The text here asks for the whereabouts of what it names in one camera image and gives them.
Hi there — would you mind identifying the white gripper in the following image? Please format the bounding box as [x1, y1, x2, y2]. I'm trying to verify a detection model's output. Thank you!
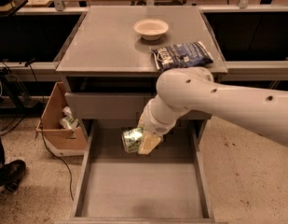
[137, 105, 176, 155]

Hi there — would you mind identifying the crushed green can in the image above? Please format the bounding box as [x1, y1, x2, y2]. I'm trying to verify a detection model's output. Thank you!
[122, 127, 144, 153]

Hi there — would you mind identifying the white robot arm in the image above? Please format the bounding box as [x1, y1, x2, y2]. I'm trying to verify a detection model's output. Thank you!
[138, 67, 288, 154]

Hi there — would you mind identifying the open grey middle drawer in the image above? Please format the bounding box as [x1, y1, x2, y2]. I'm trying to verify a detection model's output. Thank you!
[56, 120, 218, 224]

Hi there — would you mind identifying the closed grey top drawer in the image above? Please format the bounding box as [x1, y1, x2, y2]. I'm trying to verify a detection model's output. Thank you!
[64, 91, 219, 120]

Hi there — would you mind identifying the grey drawer cabinet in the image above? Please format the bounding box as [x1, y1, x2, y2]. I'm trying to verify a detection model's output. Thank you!
[53, 5, 228, 224]

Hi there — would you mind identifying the cardboard box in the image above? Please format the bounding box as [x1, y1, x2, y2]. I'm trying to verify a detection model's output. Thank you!
[36, 82, 87, 157]

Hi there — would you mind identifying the blue chip bag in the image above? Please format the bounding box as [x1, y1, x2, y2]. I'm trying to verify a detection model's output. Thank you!
[151, 42, 213, 72]

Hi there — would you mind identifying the white bowl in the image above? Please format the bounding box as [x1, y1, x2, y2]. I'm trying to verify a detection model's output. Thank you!
[133, 19, 169, 41]

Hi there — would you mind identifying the black shoe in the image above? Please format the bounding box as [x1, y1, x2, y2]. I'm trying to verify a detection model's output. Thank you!
[0, 160, 26, 192]

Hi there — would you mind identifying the black floor cable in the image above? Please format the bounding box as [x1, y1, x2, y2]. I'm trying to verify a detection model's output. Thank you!
[25, 59, 75, 202]

